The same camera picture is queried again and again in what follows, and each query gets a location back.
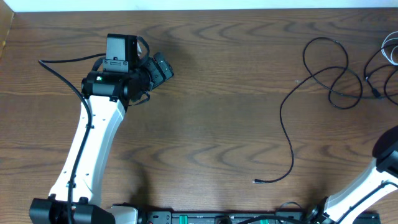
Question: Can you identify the black usb cable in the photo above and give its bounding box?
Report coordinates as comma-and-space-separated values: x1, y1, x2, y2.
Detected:
363, 43, 398, 106
252, 36, 364, 184

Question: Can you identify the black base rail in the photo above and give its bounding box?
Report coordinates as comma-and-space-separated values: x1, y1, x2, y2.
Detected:
136, 211, 382, 224

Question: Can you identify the white usb cable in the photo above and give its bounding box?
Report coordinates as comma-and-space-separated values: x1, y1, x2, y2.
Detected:
381, 30, 398, 66

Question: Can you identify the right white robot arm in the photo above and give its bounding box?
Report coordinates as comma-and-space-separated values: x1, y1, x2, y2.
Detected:
306, 126, 397, 224

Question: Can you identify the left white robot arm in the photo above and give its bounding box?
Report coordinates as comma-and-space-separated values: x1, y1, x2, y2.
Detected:
29, 34, 174, 223

